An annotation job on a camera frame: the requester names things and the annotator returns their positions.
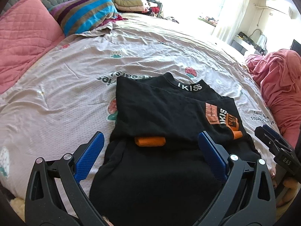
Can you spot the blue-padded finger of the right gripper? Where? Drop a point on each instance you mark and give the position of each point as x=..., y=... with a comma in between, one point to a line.
x=274, y=141

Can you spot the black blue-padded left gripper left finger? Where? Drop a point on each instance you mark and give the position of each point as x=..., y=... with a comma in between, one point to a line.
x=54, y=194

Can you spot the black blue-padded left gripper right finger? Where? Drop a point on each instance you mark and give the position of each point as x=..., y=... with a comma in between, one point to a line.
x=247, y=194

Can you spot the black sweatshirt with orange patches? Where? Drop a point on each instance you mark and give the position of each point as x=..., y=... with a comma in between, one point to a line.
x=154, y=172

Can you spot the stack of folded clothes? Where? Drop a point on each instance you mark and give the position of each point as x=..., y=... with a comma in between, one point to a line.
x=145, y=7

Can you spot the person's hand on gripper handle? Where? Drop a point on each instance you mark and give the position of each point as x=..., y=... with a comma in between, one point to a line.
x=286, y=188

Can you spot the beige fluffy rug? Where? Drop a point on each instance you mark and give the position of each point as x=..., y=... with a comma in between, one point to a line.
x=18, y=205

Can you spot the crumpled pink blanket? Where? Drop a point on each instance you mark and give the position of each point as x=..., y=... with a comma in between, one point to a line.
x=278, y=76

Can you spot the pinkish-grey printed bed sheet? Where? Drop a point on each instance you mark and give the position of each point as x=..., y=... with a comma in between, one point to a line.
x=69, y=93

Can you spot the black box on floor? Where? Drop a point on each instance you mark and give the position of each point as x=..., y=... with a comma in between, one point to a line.
x=296, y=46

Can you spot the white side table with items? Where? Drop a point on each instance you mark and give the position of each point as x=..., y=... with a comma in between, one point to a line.
x=245, y=44

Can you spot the pink quilted pillow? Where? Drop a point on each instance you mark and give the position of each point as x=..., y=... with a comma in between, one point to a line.
x=28, y=32

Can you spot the striped colourful pillow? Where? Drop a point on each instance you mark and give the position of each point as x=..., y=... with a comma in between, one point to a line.
x=78, y=16

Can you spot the white wall air conditioner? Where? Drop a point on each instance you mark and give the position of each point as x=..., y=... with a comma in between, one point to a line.
x=280, y=6

